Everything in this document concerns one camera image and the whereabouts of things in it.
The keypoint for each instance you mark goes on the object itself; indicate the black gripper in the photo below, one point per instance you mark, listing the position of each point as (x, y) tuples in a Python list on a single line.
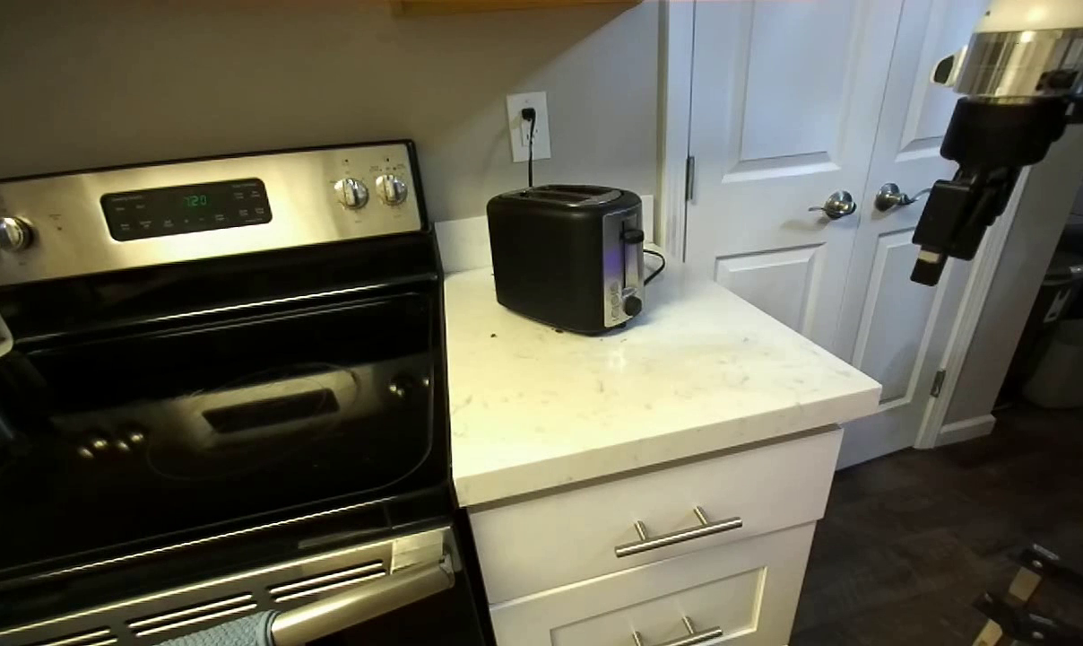
[(966, 209)]

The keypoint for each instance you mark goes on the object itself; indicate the black toaster lever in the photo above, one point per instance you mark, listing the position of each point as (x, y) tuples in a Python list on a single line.
[(632, 234)]

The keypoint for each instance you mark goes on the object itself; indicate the black toaster dial knob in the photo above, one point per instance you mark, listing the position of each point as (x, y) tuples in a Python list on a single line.
[(632, 307)]

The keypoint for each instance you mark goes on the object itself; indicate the black toaster with steel face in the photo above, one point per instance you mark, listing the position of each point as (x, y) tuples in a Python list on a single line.
[(555, 257)]

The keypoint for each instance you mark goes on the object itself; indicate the white panel door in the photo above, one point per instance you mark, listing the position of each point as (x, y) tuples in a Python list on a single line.
[(780, 107), (911, 324)]

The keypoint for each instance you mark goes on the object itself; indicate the dark trash bin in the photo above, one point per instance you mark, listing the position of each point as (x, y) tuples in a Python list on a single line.
[(1073, 324)]

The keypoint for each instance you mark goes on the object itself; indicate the white base cabinet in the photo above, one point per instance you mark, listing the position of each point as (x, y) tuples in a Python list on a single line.
[(795, 477)]

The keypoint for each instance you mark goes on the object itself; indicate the black robot stand base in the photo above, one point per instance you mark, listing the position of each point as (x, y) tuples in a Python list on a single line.
[(1045, 595)]

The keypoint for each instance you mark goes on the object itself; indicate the silver range knob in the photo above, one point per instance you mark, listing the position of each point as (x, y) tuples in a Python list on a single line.
[(391, 189), (12, 232), (353, 190)]

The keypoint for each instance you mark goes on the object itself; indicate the stainless steel electric range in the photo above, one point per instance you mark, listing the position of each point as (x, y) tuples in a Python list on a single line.
[(207, 397)]

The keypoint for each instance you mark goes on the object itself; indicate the grey dish towel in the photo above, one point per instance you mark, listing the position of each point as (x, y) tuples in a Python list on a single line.
[(223, 634)]

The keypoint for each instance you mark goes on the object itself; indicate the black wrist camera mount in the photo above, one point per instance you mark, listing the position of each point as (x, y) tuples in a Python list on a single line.
[(1003, 125)]

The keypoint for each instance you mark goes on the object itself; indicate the white wall outlet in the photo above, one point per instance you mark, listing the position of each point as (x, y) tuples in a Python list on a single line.
[(528, 125)]

